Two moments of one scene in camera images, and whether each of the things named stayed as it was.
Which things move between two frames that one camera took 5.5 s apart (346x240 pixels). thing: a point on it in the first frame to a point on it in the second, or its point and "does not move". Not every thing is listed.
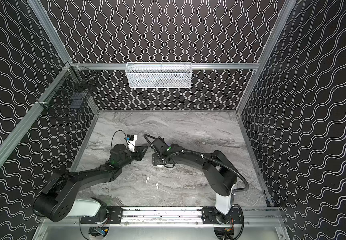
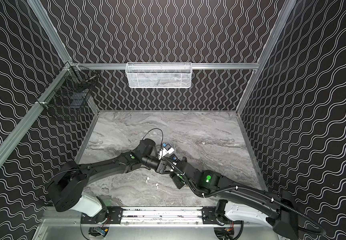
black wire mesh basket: x=70 y=92 does not move
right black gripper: x=157 y=160 to x=178 y=179
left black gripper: x=138 y=151 to x=161 y=165
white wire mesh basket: x=158 y=75 does not move
